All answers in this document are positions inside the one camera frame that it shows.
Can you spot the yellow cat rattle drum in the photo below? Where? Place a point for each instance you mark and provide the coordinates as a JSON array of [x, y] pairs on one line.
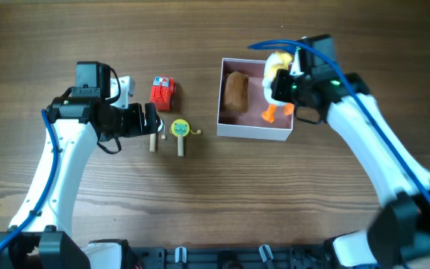
[[181, 128]]

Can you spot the white wooden rattle drum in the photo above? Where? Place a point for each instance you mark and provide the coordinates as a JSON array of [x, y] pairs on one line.
[[153, 138]]

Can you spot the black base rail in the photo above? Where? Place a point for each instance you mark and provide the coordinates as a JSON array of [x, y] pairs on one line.
[[310, 256]]

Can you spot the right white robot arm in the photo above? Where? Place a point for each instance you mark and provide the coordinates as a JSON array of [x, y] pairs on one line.
[[401, 231]]

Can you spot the red toy fire truck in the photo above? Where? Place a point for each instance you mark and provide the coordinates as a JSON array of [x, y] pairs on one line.
[[163, 89]]

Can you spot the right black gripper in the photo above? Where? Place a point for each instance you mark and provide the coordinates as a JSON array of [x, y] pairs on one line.
[[281, 88]]

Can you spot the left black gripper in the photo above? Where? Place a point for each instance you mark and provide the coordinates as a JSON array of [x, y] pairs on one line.
[[136, 127]]

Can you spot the white plush duck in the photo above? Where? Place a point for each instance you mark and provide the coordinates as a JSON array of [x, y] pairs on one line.
[[276, 61]]

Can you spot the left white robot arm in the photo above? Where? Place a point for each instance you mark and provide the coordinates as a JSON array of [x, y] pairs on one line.
[[39, 235]]

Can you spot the pink white open box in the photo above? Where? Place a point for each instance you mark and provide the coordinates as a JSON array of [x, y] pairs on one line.
[[250, 124]]

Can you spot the brown plush toy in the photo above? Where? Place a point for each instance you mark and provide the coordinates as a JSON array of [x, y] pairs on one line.
[[235, 96]]

